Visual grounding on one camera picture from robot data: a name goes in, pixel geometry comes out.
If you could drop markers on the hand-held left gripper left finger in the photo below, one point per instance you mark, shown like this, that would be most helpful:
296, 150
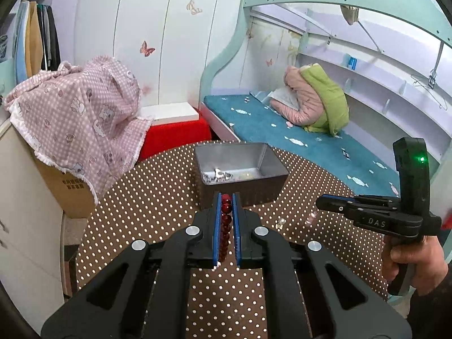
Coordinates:
219, 219

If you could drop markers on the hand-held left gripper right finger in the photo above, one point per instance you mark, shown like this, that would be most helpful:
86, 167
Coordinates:
236, 226

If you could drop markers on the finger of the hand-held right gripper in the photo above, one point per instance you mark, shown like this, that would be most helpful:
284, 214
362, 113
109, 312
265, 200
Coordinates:
335, 205

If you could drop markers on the pink crystal earring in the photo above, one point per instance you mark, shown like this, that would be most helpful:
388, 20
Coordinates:
312, 217

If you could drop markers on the group of small jewelry pieces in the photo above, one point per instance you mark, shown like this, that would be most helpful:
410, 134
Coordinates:
217, 176

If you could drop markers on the white pearl earring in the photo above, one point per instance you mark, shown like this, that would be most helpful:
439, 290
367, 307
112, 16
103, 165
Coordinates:
281, 223

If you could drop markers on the grey metal tin box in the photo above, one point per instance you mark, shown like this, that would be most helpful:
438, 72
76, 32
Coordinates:
240, 160

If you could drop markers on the person's right forearm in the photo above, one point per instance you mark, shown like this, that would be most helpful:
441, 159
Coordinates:
434, 310

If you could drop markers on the person's right hand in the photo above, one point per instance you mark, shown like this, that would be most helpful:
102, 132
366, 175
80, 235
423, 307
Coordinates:
434, 257

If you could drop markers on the teal patterned mattress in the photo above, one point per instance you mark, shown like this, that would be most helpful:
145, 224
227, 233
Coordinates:
310, 155

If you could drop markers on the brown polka dot round table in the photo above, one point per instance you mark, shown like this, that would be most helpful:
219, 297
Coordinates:
159, 201

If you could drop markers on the red storage stool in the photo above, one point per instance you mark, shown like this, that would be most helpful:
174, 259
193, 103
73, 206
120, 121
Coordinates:
169, 137

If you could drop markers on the green padded jacket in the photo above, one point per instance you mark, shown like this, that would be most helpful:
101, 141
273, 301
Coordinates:
330, 99

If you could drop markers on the white board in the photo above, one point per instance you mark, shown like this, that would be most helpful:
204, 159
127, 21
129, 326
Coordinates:
169, 113

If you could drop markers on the white pillow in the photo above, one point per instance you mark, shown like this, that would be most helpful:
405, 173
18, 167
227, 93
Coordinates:
282, 95

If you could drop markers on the small blue box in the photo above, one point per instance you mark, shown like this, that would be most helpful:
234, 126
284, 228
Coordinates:
351, 62

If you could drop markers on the cardboard box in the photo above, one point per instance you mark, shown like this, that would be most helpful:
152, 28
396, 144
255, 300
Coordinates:
67, 190

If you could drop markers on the pink checked printed blanket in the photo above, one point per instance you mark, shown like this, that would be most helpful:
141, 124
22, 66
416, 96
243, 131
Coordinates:
77, 113

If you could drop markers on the hanging beige cloth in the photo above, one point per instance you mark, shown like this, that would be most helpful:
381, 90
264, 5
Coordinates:
349, 14

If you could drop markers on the pink butterfly sticker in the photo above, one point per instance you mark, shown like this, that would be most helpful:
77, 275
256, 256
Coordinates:
146, 48

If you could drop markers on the white desk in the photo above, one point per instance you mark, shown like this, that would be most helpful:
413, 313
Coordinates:
21, 201

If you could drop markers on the beige butterfly sticker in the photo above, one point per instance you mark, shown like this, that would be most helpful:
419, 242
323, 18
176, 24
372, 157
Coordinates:
193, 7

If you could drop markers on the white wardrobe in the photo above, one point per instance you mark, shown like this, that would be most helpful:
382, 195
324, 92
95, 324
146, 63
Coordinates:
106, 24

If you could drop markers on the row of hanging clothes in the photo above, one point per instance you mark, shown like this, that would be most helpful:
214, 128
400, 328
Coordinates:
35, 42

